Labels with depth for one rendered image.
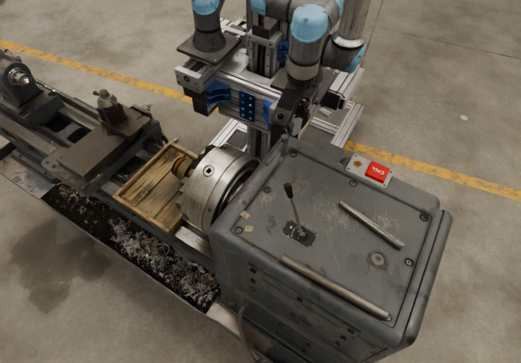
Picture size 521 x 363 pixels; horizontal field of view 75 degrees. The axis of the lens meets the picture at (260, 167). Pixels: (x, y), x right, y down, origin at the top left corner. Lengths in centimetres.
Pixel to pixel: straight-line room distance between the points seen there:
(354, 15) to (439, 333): 182
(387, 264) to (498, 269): 182
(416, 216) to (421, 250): 10
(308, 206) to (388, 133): 216
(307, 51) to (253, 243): 50
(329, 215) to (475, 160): 234
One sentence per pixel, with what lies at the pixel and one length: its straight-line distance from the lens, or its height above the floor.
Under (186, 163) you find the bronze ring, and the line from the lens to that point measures 126.
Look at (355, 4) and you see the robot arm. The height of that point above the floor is 155.
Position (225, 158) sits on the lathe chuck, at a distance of 111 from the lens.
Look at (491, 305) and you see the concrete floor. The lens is 262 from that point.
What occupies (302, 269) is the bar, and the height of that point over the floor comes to 128.
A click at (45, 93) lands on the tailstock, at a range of 204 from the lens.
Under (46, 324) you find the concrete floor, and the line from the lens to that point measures 244.
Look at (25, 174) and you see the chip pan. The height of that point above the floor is 54.
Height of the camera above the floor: 210
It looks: 53 degrees down
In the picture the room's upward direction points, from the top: 3 degrees clockwise
